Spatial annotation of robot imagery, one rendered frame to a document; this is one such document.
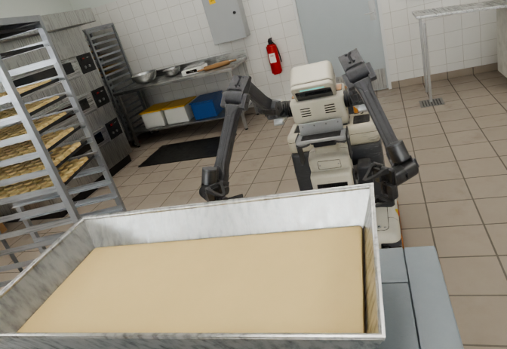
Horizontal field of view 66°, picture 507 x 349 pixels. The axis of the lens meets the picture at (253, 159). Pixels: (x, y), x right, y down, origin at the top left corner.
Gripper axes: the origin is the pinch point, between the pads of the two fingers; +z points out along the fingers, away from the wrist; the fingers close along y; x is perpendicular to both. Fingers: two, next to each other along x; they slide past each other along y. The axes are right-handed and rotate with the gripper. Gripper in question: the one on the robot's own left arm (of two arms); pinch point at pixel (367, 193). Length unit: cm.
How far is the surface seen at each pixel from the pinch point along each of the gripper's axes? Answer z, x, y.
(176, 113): -75, 471, 67
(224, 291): 61, -39, -29
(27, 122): 83, 111, -39
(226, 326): 64, -45, -29
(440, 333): 41, -58, -20
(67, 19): 20, 420, -89
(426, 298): 38, -53, -20
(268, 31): -224, 413, -8
